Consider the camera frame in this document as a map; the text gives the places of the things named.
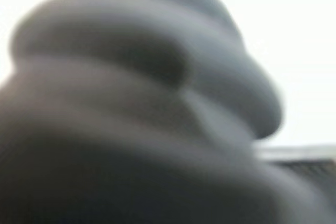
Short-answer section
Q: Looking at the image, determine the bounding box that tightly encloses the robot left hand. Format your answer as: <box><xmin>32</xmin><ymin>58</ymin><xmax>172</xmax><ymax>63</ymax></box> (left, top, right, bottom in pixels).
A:
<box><xmin>0</xmin><ymin>0</ymin><xmax>336</xmax><ymax>224</ymax></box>

